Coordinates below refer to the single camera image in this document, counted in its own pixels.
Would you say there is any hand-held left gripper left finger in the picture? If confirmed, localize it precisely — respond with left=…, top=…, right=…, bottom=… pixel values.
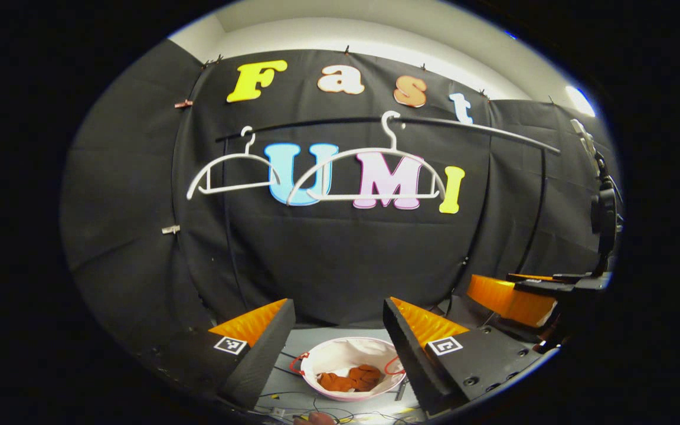
left=139, top=298, right=296, bottom=411

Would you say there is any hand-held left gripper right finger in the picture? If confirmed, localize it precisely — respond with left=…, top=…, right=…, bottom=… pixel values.
left=383, top=297, right=544, bottom=414

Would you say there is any orange shirt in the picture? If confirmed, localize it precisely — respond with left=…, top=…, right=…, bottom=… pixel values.
left=318, top=364, right=382, bottom=393

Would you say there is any white pink laundry hamper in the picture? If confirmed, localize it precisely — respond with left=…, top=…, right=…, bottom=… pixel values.
left=290, top=336, right=407, bottom=402

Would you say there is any white clothes hanger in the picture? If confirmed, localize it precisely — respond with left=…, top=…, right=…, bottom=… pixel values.
left=287, top=111, right=446, bottom=206
left=187, top=126, right=282, bottom=200

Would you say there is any black backdrop cloth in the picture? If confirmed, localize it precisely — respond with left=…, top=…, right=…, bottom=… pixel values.
left=60, top=38, right=621, bottom=355

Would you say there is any ceiling light panel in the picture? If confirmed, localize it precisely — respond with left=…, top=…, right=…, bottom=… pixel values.
left=565, top=86, right=596, bottom=117

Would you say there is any row of black cloth clips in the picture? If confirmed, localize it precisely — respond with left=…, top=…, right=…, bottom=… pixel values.
left=198, top=44, right=556, bottom=107

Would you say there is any black clothes rail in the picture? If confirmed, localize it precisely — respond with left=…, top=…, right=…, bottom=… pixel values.
left=216, top=116, right=560, bottom=275

